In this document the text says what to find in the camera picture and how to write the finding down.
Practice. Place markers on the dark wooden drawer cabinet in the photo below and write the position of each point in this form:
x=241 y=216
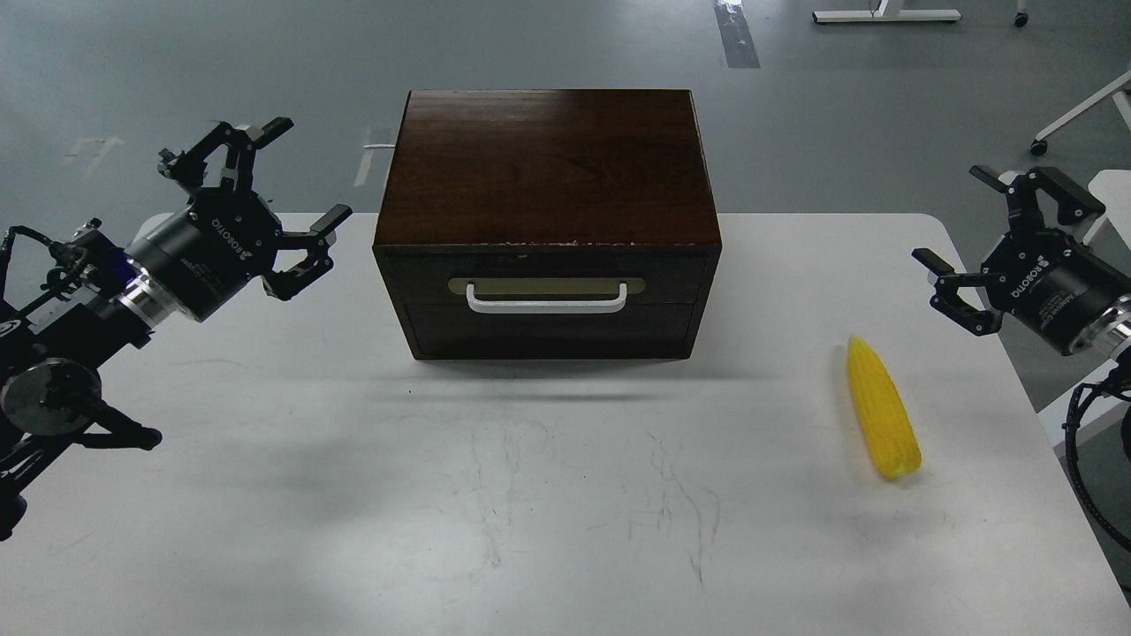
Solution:
x=558 y=171

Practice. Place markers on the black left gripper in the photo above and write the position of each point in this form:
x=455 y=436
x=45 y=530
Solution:
x=207 y=253

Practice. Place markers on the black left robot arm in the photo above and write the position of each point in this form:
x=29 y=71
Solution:
x=99 y=298

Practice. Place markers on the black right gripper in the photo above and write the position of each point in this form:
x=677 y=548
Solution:
x=1047 y=283

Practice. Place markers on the white side table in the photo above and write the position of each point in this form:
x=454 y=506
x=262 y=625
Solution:
x=1057 y=203

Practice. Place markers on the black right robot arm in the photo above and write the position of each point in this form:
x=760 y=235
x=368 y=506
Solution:
x=1019 y=218

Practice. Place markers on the white wheeled desk leg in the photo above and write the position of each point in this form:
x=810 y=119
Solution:
x=1115 y=92

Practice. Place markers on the white desk frame base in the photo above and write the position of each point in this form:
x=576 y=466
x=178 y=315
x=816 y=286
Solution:
x=886 y=12

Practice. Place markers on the yellow corn cob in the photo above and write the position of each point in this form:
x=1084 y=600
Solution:
x=883 y=418

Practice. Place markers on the wooden drawer with white handle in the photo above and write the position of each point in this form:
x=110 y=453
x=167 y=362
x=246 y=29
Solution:
x=440 y=279

